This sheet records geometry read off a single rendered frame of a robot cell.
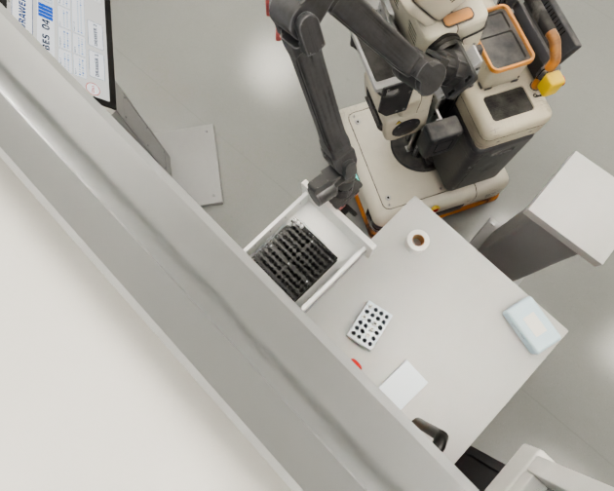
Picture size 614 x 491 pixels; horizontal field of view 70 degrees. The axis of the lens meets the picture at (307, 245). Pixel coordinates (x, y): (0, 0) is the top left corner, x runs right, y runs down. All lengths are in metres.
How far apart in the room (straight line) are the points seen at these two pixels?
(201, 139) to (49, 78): 2.27
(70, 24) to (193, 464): 1.51
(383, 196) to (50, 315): 1.87
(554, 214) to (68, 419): 1.56
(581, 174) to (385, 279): 0.75
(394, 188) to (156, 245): 1.89
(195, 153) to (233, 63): 0.60
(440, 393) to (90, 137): 1.32
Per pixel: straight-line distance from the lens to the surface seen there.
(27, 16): 1.56
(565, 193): 1.69
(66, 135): 0.20
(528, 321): 1.47
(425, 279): 1.44
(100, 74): 1.56
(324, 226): 1.36
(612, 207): 1.75
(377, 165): 2.07
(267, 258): 1.31
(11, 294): 0.21
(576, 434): 2.44
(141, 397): 0.18
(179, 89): 2.70
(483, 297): 1.48
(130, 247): 0.16
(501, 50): 1.68
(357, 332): 1.34
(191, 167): 2.41
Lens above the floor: 2.13
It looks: 75 degrees down
